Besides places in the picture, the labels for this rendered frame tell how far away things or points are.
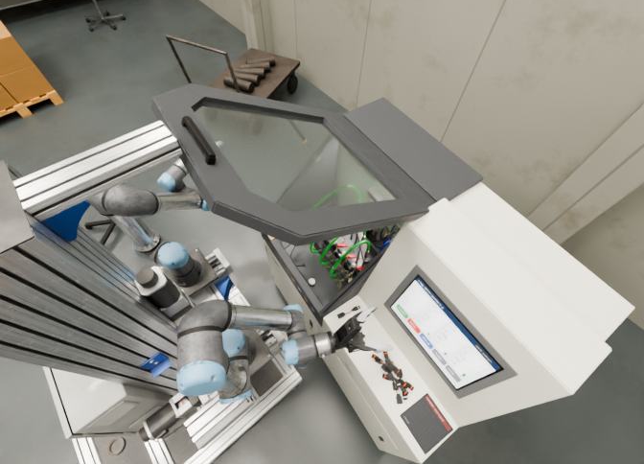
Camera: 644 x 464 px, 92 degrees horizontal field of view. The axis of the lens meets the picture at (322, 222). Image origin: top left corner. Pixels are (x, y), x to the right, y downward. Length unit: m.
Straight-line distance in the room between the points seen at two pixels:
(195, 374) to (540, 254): 1.28
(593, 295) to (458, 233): 0.53
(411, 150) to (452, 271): 0.65
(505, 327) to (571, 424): 1.97
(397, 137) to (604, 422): 2.52
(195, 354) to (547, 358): 1.01
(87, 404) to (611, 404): 3.21
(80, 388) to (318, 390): 1.52
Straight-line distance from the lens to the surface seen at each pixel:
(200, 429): 1.65
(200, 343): 0.91
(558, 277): 1.47
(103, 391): 1.50
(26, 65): 5.17
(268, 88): 3.98
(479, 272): 1.21
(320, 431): 2.52
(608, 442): 3.23
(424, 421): 1.61
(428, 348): 1.46
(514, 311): 1.21
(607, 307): 1.52
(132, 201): 1.26
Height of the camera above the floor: 2.52
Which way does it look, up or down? 56 degrees down
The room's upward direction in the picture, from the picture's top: 3 degrees clockwise
